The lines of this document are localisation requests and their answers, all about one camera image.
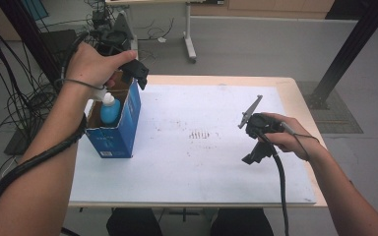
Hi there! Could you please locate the person's left hand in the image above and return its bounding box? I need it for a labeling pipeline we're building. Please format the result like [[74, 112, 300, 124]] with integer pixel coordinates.
[[66, 42, 138, 90]]

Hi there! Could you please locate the person's left leg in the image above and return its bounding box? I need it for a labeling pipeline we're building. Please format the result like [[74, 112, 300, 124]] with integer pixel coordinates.
[[106, 207, 163, 236]]

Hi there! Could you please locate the person's right leg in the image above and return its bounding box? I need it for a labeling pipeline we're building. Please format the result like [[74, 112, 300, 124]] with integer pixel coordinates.
[[210, 207, 275, 236]]

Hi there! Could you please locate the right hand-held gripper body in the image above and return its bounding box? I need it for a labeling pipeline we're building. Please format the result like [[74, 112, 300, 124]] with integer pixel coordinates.
[[237, 93, 285, 140]]

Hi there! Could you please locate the person's leg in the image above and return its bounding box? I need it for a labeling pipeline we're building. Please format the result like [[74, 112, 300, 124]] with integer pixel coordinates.
[[106, 207, 163, 236], [210, 207, 275, 236]]

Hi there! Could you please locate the thin black wrist cord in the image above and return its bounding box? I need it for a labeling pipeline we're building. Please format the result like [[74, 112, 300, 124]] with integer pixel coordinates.
[[289, 132, 322, 161], [54, 78, 106, 92]]

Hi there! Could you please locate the white desk frame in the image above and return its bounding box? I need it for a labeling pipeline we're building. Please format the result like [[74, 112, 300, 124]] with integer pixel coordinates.
[[104, 0, 225, 65]]

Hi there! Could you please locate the blue bottle with white cap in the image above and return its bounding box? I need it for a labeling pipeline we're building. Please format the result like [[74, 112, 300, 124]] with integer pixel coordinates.
[[99, 92, 122, 127]]

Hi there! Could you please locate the teal panel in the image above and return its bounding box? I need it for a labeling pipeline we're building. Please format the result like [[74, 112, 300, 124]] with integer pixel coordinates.
[[21, 0, 49, 22]]

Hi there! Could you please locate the person's right hand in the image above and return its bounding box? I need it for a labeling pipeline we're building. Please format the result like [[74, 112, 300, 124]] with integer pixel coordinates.
[[259, 112, 323, 162]]

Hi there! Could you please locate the tangle of black floor cables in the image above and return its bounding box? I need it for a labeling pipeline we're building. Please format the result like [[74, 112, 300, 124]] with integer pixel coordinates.
[[0, 0, 90, 210]]

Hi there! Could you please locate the black computer tower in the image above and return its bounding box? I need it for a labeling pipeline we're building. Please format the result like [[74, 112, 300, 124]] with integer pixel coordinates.
[[92, 8, 112, 32]]

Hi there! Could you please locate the black box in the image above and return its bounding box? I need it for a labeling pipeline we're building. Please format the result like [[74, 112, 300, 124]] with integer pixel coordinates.
[[42, 29, 80, 63]]

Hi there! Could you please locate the black metal stand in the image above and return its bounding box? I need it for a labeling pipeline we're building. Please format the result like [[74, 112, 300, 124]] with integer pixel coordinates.
[[0, 0, 75, 96], [306, 0, 378, 111]]

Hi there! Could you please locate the blue cardboard box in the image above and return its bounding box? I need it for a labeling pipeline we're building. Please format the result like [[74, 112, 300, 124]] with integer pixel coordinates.
[[84, 70, 142, 159]]

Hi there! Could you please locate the white table mat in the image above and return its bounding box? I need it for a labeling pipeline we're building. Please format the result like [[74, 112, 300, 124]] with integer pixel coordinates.
[[69, 84, 318, 205]]

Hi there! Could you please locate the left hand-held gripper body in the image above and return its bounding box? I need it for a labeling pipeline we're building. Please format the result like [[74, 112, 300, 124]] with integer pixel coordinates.
[[92, 12, 139, 57]]

